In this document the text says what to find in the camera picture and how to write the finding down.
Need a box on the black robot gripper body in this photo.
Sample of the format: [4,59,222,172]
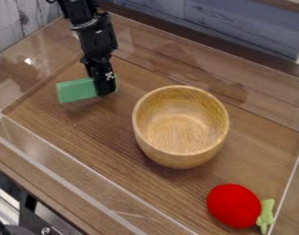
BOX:
[70,12,118,63]

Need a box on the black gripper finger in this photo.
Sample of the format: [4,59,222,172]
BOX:
[86,62,116,96]

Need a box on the green rectangular block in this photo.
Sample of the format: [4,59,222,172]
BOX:
[56,77,98,104]

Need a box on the brown wooden bowl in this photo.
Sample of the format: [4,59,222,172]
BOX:
[132,85,231,169]

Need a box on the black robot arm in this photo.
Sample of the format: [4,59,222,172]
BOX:
[46,0,118,95]

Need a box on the red plush tomato toy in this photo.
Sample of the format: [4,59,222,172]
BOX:
[207,184,277,235]

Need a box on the clear acrylic tray wall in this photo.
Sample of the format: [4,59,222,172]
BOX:
[0,111,198,235]

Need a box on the black table leg bracket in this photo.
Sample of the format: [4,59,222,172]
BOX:
[19,195,63,235]

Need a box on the black cable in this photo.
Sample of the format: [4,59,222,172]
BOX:
[0,215,12,235]

